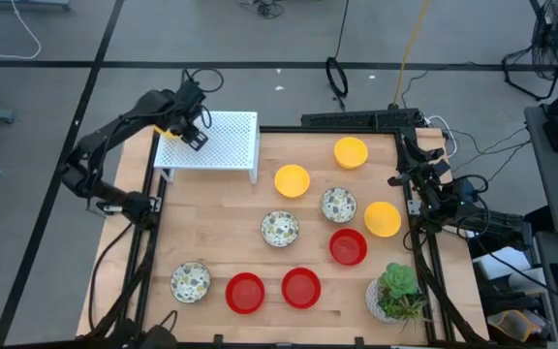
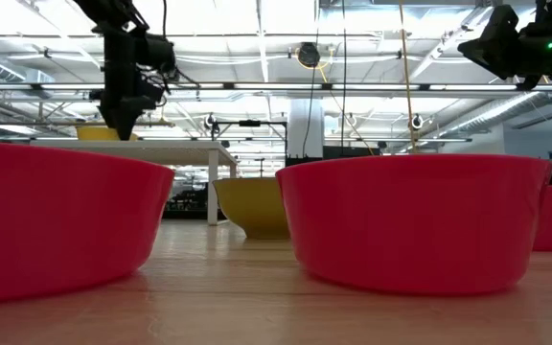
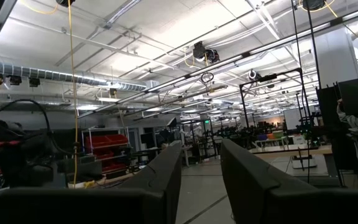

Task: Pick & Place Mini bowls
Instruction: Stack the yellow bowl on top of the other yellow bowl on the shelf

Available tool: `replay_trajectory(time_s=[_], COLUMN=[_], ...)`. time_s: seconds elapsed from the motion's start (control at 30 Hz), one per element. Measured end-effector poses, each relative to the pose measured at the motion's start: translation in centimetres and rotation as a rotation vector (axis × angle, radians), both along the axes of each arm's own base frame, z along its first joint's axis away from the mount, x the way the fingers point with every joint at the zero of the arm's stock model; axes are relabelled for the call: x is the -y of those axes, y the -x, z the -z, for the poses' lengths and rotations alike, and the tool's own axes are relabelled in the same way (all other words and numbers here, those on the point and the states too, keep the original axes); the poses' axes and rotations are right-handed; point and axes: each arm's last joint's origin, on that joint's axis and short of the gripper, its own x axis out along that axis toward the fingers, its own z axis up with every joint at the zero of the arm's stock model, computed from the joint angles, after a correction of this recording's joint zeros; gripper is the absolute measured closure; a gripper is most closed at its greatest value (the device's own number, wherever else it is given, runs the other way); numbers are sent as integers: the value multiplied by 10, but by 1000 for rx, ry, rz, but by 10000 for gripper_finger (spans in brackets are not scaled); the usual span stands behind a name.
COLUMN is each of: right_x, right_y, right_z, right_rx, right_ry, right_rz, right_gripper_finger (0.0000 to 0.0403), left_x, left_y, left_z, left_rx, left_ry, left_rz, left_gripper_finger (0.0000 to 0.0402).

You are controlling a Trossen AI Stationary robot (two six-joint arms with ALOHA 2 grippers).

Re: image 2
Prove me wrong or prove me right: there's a black hanging cable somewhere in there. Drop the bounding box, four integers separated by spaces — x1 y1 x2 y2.
339 0 348 157

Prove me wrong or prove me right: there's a black ceiling cord reel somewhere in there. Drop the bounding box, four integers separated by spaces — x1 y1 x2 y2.
296 41 322 69

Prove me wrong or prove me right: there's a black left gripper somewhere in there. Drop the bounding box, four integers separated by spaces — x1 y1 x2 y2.
98 28 180 142

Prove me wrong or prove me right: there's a distant black rig frame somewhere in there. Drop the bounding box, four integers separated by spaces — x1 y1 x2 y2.
211 119 289 157

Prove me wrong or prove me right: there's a yellow hanging cable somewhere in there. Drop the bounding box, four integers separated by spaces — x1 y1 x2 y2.
398 0 420 154

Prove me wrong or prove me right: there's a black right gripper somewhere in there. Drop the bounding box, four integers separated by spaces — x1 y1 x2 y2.
457 4 552 91

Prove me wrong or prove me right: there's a yellow plastic mini bowl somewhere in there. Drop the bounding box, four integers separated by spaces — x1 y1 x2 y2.
75 125 139 142
212 176 291 240

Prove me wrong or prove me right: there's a long ceiling light strip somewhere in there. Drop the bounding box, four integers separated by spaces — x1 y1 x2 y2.
0 81 552 92

